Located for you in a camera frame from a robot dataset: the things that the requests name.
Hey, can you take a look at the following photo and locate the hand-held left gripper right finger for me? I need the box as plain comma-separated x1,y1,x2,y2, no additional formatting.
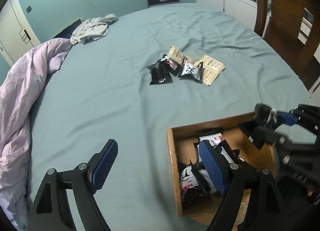
200,140,287,231

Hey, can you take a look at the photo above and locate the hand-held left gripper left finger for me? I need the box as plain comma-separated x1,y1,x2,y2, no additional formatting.
27,139,119,231

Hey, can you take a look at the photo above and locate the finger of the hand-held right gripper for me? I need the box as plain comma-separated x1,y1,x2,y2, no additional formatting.
239,120,284,150
254,103,302,128

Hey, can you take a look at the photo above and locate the pile of snack packets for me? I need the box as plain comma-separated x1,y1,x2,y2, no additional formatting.
146,46,226,86
177,127,241,197

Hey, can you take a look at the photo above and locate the cardboard box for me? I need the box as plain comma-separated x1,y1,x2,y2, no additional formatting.
167,111,278,218

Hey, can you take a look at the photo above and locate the teal bed sheet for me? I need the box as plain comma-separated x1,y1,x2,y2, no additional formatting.
26,3,316,231

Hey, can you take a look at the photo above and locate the wooden chair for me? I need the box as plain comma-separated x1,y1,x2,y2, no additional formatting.
253,0,320,85

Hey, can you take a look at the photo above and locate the purple duvet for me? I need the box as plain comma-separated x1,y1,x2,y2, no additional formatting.
0,38,73,229

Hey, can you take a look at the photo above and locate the grey crumpled cloth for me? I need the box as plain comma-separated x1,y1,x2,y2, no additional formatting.
69,14,119,45

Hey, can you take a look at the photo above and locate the dark cloth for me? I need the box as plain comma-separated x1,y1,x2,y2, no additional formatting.
53,19,83,39

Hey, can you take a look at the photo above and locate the black box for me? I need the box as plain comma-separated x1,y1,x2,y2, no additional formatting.
147,0,181,9

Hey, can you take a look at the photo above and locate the white door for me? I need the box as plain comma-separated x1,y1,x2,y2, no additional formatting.
0,0,42,67

